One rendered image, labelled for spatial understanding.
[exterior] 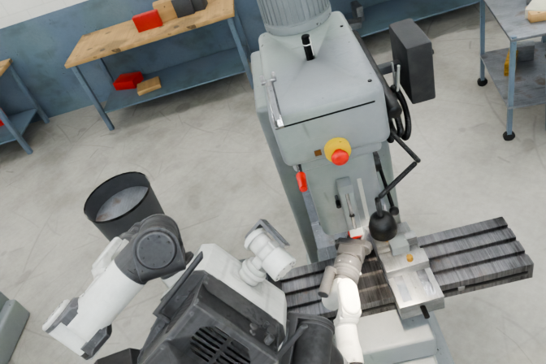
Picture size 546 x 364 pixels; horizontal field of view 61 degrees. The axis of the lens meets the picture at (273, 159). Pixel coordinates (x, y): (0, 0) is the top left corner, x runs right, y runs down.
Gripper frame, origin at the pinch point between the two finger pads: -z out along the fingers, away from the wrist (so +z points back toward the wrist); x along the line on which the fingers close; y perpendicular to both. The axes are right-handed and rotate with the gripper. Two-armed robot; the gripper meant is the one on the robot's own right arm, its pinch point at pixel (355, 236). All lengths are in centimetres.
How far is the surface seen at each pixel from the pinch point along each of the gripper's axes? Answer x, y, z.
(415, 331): -19.2, 30.3, 14.6
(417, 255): -19.1, 11.4, -3.2
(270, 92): 5, -71, 16
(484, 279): -40.4, 24.5, -6.0
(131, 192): 193, 69, -76
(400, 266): -14.4, 11.4, 2.3
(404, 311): -16.7, 17.7, 15.2
